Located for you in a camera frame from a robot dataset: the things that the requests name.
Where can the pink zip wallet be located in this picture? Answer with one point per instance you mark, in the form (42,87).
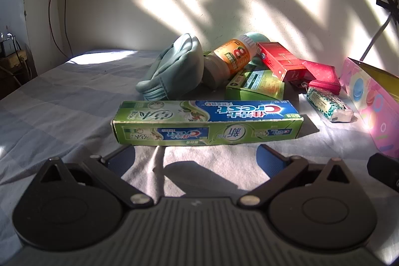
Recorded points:
(321,74)

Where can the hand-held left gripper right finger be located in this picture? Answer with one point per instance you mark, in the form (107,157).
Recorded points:
(270,160)

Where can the small green box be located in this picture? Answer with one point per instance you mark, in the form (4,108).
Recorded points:
(255,85)

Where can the yellowed power strip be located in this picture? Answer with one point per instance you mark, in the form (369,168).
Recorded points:
(14,58)

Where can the patterned tissue pack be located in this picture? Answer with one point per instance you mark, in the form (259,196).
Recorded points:
(327,104)

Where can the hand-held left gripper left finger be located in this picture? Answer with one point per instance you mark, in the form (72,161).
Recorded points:
(124,158)

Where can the green toothpaste box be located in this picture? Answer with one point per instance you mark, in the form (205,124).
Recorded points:
(205,121)

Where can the pink biscuit tin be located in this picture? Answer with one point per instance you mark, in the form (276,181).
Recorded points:
(371,100)

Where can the orange label pill bottle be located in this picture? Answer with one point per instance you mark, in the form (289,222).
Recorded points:
(232,57)

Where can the teal plush toy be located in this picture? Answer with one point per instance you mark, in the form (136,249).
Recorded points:
(174,66)

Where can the red box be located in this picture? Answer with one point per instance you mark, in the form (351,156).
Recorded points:
(280,60)

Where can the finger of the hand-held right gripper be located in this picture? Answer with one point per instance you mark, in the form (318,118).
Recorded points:
(383,171)

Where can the white charger plug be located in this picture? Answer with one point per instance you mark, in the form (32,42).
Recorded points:
(7,44)

